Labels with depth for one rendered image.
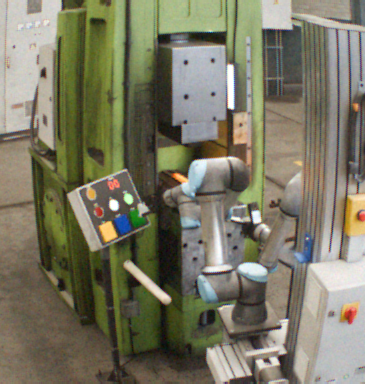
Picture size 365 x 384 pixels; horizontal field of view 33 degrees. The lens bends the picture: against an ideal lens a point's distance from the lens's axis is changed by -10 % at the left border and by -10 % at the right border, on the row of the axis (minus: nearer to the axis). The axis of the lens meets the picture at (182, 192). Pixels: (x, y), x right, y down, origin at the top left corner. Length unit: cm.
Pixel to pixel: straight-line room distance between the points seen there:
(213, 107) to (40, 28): 531
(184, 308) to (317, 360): 156
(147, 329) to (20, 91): 521
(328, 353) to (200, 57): 171
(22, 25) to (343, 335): 686
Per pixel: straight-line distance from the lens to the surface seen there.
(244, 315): 260
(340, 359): 223
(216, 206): 249
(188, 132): 330
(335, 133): 206
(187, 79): 324
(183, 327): 367
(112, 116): 327
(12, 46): 834
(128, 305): 360
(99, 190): 303
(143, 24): 325
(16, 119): 853
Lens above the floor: 219
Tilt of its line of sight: 20 degrees down
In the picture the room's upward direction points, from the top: straight up
